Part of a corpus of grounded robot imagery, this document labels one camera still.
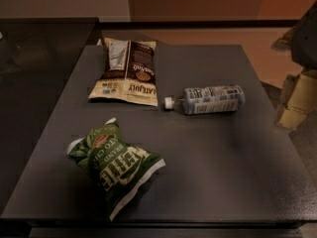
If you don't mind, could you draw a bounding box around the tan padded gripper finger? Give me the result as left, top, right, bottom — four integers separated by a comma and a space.
275, 68, 317, 129

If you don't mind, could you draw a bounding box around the green potato chips bag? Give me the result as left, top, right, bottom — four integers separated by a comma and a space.
66, 118, 165, 221

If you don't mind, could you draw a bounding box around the brown cream tortilla chips bag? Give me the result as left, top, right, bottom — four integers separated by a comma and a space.
89, 38, 159, 107

